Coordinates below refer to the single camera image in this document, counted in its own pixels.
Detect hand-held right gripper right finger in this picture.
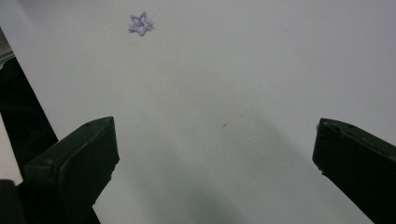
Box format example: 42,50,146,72
312,118,396,224

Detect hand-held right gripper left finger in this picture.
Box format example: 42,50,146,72
21,116,120,224

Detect purple star-shaped clip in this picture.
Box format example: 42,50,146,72
127,11,155,37

